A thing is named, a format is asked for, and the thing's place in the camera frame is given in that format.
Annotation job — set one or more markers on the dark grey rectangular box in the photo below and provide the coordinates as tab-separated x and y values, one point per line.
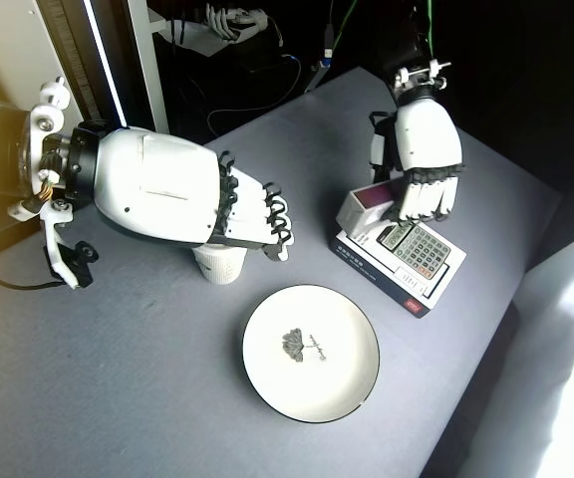
362	214

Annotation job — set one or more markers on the white cup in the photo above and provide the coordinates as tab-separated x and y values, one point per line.
219	266

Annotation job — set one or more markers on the white calculator box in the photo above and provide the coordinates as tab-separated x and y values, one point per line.
416	279

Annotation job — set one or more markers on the spare white robot hand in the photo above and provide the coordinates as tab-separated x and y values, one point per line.
227	20

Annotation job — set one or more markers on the white plate with dark rim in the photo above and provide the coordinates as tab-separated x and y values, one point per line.
317	388

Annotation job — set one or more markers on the white sheet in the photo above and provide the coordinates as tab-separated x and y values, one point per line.
197	42

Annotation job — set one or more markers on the grey table cloth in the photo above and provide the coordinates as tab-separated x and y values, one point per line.
117	373

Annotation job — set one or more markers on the white stand column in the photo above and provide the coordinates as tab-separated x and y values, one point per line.
13	30

